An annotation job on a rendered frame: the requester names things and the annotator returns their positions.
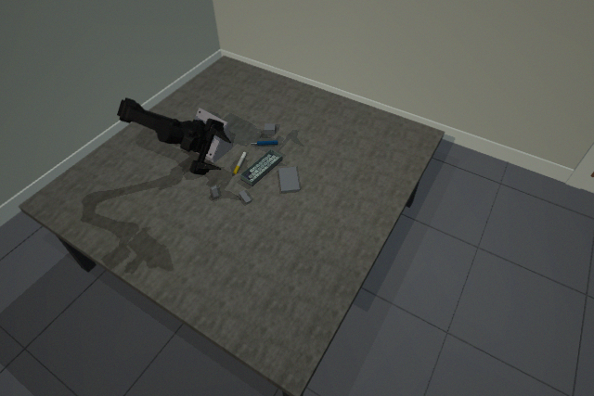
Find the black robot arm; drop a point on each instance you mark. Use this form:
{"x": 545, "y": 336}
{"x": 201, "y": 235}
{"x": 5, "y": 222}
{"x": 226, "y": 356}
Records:
{"x": 170, "y": 131}

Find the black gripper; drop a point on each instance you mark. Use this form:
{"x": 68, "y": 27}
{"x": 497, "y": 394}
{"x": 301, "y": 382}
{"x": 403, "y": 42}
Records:
{"x": 203, "y": 144}

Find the blue stylus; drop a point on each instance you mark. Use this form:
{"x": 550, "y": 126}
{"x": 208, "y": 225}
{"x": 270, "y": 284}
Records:
{"x": 266, "y": 143}

